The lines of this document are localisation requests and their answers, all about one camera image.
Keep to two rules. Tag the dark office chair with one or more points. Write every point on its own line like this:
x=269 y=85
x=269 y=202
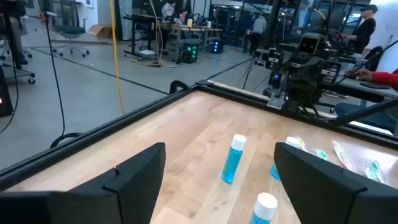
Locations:
x=70 y=29

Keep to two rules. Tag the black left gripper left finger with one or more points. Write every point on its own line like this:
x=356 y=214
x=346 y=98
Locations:
x=93 y=202

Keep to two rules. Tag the black desk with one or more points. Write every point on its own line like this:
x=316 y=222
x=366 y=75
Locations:
x=357 y=90

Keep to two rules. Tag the black box red light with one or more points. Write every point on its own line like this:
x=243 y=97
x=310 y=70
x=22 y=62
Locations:
x=4 y=93

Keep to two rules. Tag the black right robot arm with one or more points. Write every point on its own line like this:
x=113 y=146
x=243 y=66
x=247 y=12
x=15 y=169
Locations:
x=304 y=101

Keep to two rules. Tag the computer tower blue lights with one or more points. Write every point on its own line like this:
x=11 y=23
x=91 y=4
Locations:
x=217 y=46

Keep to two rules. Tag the black office chair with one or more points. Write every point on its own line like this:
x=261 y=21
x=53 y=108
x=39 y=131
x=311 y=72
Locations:
x=373 y=59

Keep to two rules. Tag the brown cardboard box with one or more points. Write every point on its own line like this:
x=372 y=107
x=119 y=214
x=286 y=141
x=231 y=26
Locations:
x=101 y=31

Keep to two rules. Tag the blue mouthwash bottle white cap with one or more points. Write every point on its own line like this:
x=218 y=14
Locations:
x=292 y=141
x=233 y=161
x=262 y=208

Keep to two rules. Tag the computer tower green lights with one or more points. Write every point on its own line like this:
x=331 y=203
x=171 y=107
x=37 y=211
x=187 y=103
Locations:
x=190 y=53

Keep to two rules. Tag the green toothbrush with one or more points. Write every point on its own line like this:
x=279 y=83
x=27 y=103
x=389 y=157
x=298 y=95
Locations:
x=373 y=169
x=321 y=154

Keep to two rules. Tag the person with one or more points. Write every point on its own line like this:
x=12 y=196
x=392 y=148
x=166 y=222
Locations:
x=258 y=26
x=365 y=31
x=168 y=11
x=385 y=77
x=182 y=18

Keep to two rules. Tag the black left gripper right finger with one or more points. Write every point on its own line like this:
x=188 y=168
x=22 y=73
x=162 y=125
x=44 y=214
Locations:
x=326 y=199

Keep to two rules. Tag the long workbench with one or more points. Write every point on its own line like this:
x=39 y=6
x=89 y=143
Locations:
x=174 y=28

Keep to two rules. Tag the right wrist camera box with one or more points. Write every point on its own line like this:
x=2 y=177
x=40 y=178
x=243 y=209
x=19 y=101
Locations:
x=308 y=45

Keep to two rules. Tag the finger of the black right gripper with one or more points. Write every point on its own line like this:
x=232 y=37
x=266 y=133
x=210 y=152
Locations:
x=314 y=76
x=299 y=76

